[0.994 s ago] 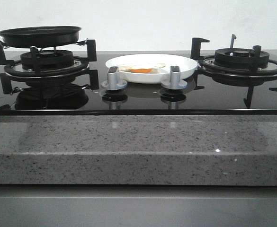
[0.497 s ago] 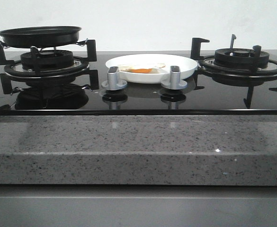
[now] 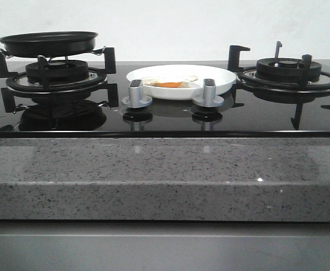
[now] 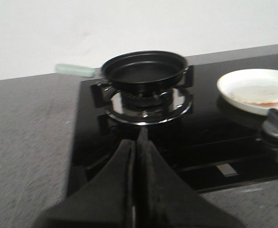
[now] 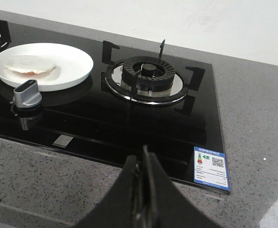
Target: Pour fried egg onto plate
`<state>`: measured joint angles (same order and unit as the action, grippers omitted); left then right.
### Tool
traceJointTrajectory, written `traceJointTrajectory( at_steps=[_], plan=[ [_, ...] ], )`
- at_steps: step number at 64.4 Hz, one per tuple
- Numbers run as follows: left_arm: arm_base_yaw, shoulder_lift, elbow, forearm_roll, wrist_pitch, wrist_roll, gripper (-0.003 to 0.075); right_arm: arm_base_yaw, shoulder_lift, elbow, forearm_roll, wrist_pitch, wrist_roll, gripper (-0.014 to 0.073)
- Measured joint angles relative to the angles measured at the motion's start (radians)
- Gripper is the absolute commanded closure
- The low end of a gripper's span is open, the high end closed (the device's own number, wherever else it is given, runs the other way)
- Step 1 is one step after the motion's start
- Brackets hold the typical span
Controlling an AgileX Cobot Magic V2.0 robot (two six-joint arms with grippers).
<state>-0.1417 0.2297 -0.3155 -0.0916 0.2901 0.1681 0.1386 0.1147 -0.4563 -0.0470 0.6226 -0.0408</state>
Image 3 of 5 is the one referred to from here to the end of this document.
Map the right black burner head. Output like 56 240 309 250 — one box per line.
256 58 323 82

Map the chrome wire trivet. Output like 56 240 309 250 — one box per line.
0 45 107 64

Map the right silver stove knob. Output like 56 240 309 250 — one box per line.
192 78 225 108

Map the fried egg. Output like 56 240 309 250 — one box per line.
142 75 199 88

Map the left black pan support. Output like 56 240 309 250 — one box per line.
0 47 118 113

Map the right black pan support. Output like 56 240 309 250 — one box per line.
227 41 330 130

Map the black burner head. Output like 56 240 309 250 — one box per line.
25 60 89 84
256 58 323 82

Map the grey cabinet drawer front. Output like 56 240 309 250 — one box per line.
0 221 330 270

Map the left silver stove knob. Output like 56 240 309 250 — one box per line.
122 80 152 109

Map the black pan support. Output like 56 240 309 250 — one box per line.
227 41 330 130
0 47 118 113

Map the left black burner head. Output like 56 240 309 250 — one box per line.
25 60 89 84

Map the white plate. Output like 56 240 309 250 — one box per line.
126 64 236 100

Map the silver stove knob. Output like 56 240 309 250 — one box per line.
192 78 225 108
122 80 152 109

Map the black frying pan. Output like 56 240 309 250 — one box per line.
0 31 98 58

